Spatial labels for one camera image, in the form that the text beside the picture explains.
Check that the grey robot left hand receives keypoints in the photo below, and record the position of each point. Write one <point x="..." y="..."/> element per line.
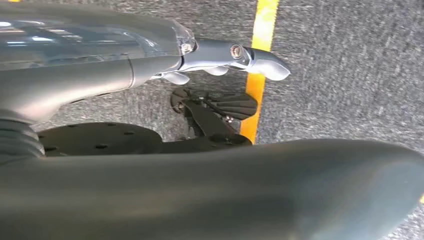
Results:
<point x="198" y="198"/>

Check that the black perforated round plate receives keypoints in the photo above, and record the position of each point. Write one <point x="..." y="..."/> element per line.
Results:
<point x="82" y="137"/>

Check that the yellow floor tape square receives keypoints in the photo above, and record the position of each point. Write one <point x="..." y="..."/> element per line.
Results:
<point x="263" y="26"/>

